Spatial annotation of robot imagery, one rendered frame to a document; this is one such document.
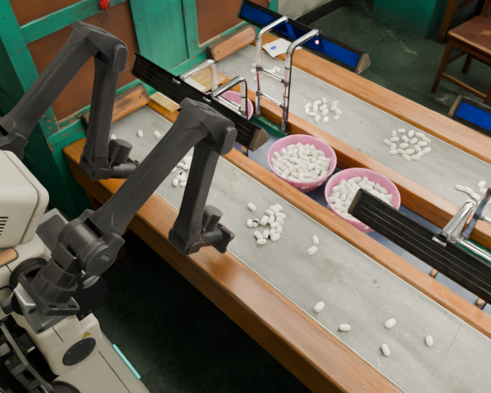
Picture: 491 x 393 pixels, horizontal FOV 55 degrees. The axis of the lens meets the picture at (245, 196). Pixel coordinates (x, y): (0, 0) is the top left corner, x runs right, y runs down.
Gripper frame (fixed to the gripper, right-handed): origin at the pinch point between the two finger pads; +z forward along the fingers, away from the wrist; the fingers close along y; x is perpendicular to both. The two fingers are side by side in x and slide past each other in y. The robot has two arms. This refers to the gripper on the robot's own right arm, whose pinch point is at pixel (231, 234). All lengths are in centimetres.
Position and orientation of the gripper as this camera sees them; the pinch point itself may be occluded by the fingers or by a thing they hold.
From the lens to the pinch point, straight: 152.5
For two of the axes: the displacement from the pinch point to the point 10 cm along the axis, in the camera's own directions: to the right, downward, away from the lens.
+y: -7.2, -5.0, 4.7
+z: 5.4, 0.2, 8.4
